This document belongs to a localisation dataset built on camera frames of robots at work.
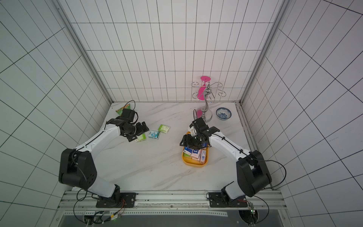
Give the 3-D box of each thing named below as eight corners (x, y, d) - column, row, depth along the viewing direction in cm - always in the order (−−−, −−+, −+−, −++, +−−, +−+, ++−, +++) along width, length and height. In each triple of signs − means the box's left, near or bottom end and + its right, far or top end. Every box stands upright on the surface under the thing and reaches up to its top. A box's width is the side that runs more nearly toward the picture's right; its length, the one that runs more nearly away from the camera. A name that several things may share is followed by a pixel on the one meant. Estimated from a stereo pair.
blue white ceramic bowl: (217, 121, 108) (217, 118, 105) (214, 110, 115) (215, 107, 112) (231, 121, 108) (233, 118, 105) (228, 110, 115) (229, 107, 112)
